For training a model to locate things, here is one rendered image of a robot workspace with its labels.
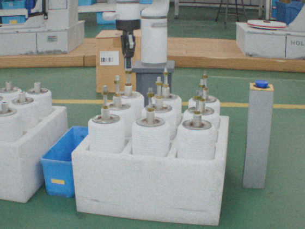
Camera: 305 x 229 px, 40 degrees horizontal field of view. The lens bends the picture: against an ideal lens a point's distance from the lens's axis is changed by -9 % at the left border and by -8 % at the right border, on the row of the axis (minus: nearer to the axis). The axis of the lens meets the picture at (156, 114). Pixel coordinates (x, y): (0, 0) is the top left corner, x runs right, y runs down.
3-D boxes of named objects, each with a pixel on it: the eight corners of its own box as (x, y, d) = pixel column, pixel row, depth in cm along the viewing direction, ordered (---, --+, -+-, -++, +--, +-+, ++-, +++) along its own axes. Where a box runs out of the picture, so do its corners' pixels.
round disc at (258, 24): (244, 24, 335) (244, 17, 333) (281, 26, 333) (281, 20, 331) (250, 29, 306) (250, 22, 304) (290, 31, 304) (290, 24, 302)
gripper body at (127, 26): (142, 17, 129) (142, 48, 132) (137, 14, 137) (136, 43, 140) (117, 18, 127) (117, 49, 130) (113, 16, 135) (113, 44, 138)
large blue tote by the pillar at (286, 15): (273, 27, 565) (274, 0, 553) (301, 29, 565) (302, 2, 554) (284, 32, 517) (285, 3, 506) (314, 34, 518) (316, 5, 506)
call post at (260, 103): (242, 178, 140) (249, 83, 131) (263, 179, 139) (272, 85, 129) (242, 187, 134) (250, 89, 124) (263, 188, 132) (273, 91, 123)
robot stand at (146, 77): (136, 135, 178) (135, 60, 168) (174, 136, 177) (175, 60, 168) (132, 149, 164) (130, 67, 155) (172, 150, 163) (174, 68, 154)
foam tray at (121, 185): (113, 158, 156) (110, 108, 150) (225, 166, 149) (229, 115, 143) (76, 211, 119) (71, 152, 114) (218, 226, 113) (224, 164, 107)
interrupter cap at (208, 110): (183, 114, 123) (183, 111, 123) (193, 107, 129) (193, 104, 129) (209, 118, 120) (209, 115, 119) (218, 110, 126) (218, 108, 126)
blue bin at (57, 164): (74, 157, 156) (72, 125, 152) (103, 160, 154) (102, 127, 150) (42, 195, 128) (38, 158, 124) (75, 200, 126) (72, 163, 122)
